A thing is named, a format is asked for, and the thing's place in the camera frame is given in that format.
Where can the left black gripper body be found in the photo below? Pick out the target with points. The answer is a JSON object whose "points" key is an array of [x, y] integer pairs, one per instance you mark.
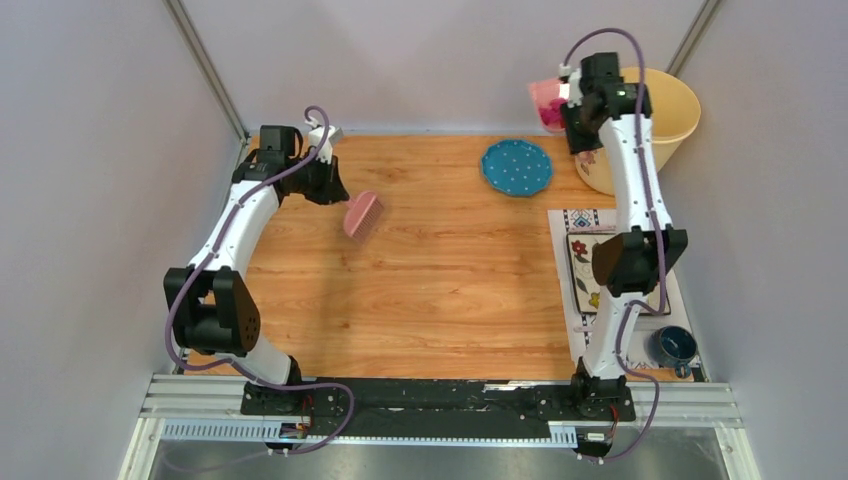
{"points": [[315, 181]]}

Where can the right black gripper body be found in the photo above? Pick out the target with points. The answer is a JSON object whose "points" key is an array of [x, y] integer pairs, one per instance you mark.
{"points": [[581, 132]]}

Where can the small magenta scrap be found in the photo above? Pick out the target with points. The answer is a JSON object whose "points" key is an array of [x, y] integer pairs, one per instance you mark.
{"points": [[551, 116]]}

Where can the pink plastic dustpan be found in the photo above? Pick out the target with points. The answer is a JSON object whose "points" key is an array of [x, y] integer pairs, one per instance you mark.
{"points": [[541, 92]]}

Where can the pink hand brush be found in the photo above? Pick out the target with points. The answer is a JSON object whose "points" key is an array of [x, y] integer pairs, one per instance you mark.
{"points": [[363, 213]]}

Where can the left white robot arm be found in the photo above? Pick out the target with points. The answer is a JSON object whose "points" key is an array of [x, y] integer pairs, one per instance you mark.
{"points": [[212, 317]]}

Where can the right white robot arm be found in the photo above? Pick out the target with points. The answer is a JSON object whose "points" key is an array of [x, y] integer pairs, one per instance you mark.
{"points": [[636, 260]]}

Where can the blue polka dot plate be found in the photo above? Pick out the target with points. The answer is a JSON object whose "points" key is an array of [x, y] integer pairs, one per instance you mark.
{"points": [[516, 167]]}

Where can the cream yellow waste bin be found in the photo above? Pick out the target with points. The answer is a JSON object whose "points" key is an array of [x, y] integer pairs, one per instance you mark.
{"points": [[676, 115]]}

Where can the square floral plate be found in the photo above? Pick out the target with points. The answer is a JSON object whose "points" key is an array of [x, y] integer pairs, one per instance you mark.
{"points": [[580, 248]]}

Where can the patterned white placemat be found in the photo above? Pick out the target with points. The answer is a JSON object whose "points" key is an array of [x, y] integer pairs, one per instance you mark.
{"points": [[566, 221]]}

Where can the dark blue mug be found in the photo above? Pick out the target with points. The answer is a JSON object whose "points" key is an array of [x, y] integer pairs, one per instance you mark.
{"points": [[673, 347]]}

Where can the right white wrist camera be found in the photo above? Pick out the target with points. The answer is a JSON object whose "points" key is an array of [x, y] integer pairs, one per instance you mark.
{"points": [[569, 89]]}

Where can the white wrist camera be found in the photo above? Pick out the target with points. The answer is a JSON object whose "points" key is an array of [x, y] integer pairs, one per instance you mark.
{"points": [[569, 89], [322, 140]]}

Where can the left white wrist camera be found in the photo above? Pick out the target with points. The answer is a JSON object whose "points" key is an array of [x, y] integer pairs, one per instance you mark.
{"points": [[322, 140]]}

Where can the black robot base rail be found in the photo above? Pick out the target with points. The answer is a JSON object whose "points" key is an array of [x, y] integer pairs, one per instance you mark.
{"points": [[437, 409]]}

